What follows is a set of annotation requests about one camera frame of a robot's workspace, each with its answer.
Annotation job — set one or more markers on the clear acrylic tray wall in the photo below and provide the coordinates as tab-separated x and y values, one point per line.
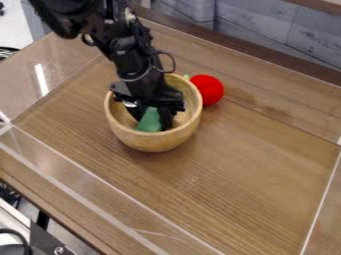
106	217

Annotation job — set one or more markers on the green rectangular block stick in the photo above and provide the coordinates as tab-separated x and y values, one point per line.
150	121

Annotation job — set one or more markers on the red plush tomato toy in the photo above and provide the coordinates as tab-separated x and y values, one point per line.
209	86

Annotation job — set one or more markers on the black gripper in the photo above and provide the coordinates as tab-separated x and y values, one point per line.
145	88

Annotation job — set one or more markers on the black metal clamp bracket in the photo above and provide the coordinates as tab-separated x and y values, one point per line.
45	244

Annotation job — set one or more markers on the brown wooden bowl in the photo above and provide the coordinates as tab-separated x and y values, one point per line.
165	140

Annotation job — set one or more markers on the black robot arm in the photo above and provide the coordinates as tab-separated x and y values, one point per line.
109	26

